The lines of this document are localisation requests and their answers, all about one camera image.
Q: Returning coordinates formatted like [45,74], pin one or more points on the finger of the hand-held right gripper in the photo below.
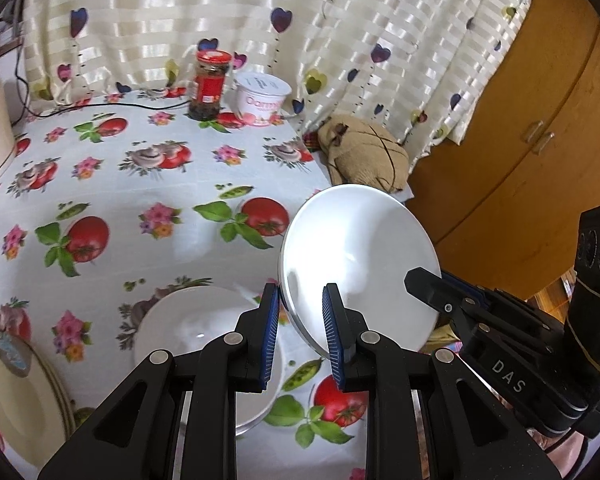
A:
[430,290]
[505,305]

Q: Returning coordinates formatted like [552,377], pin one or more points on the white plate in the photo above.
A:
[370,250]

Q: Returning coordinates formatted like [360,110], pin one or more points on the wooden cabinet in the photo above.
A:
[530,85]

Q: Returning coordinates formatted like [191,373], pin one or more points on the white plastic tub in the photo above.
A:
[260,102]

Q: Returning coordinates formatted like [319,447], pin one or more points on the tan plate with brown print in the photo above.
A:
[71,415]
[64,405]
[15,405]

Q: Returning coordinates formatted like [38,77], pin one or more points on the person's right hand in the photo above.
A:
[565,460]

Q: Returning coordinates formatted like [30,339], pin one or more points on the cream curtain with heart print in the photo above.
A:
[180,10]

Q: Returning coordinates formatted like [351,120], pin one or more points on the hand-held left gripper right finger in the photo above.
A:
[332,340]

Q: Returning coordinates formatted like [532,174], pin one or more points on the floral tomato print tablecloth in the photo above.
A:
[190,180]

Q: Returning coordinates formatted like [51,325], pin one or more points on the burlap bag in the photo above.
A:
[360,155]

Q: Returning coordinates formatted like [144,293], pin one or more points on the red-lidded glass jar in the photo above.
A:
[209,87]

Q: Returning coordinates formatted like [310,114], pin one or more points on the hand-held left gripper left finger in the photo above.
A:
[269,340]

